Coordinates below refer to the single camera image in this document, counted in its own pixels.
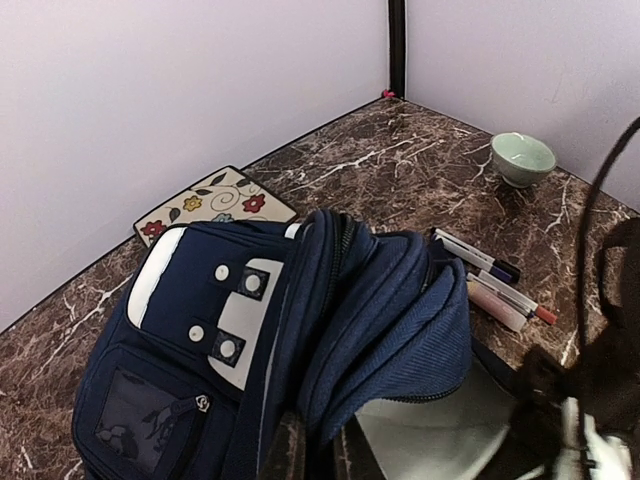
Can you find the navy blue student backpack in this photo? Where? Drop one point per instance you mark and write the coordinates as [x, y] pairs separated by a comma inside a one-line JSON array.
[[260, 349]]

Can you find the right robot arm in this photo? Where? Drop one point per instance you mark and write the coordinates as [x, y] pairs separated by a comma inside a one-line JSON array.
[[582, 422]]

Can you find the floral pattern notebook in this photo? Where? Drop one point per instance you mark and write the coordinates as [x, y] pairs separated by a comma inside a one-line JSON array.
[[226, 195]]

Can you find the white marker purple cap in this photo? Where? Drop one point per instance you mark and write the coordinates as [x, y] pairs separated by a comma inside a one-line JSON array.
[[514, 298]]

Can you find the white marker black cap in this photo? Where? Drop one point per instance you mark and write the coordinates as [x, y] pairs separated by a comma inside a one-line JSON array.
[[502, 270]]

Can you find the cream marker red tip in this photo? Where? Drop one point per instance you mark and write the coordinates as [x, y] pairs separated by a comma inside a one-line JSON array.
[[497, 308]]

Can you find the green ceramic bowl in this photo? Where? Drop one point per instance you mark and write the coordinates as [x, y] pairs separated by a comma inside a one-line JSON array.
[[520, 159]]

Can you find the right black frame post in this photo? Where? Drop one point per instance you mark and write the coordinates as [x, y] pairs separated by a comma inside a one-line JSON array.
[[397, 47]]

